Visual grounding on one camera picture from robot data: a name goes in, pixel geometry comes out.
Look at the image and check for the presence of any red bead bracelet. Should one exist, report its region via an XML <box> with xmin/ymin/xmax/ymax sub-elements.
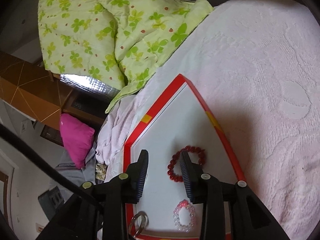
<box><xmin>167</xmin><ymin>145</ymin><xmax>207</xmax><ymax>183</ymax></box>

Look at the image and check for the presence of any clear pink bead bracelet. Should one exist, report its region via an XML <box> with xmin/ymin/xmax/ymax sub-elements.
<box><xmin>172</xmin><ymin>199</ymin><xmax>197</xmax><ymax>233</ymax></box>

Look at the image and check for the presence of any silver metal bangle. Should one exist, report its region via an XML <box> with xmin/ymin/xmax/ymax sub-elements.
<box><xmin>128</xmin><ymin>211</ymin><xmax>149</xmax><ymax>237</ymax></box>

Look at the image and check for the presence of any small floral pouch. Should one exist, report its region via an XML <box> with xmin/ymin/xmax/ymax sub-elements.
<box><xmin>95</xmin><ymin>163</ymin><xmax>107</xmax><ymax>181</ymax></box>

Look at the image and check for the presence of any grey blanket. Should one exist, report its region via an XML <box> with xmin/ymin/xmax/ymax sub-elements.
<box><xmin>55</xmin><ymin>142</ymin><xmax>97</xmax><ymax>186</ymax></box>

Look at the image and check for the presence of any red shallow cardboard tray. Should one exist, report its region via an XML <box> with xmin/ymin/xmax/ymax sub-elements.
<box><xmin>123</xmin><ymin>75</ymin><xmax>245</xmax><ymax>239</ymax></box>

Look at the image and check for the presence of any magenta pillow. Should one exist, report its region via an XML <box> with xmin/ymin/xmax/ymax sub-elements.
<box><xmin>60</xmin><ymin>113</ymin><xmax>95</xmax><ymax>169</ymax></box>

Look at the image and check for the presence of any silver foil insulation panel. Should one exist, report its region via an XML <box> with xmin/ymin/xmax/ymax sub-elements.
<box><xmin>60</xmin><ymin>74</ymin><xmax>120</xmax><ymax>103</ymax></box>

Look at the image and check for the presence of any pale pink bed cover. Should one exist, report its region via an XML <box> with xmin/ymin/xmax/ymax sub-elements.
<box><xmin>96</xmin><ymin>0</ymin><xmax>319</xmax><ymax>239</ymax></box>

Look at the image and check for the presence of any brown wooden wardrobe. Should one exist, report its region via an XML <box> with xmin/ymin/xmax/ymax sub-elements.
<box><xmin>0</xmin><ymin>51</ymin><xmax>75</xmax><ymax>131</ymax></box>

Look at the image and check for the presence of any green clover pattern quilt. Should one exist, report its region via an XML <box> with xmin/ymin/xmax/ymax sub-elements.
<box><xmin>38</xmin><ymin>0</ymin><xmax>213</xmax><ymax>107</ymax></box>

